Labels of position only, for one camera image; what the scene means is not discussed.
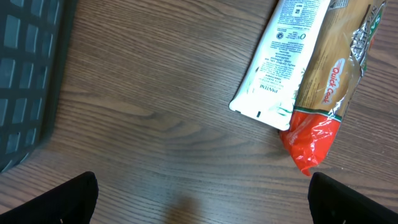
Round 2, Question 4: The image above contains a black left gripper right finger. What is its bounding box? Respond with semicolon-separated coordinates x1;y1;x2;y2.
308;172;397;224

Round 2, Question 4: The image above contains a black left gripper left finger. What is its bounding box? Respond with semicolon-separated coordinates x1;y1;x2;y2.
1;171;98;224

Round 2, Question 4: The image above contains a white tube with gold cap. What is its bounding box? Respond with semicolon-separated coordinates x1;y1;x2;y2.
229;0;330;131

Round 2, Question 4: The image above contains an orange biscuit roll pack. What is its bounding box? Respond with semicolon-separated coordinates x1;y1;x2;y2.
280;0;387;175

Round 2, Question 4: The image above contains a grey plastic mesh basket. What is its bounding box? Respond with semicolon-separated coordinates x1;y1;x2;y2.
1;0;78;172

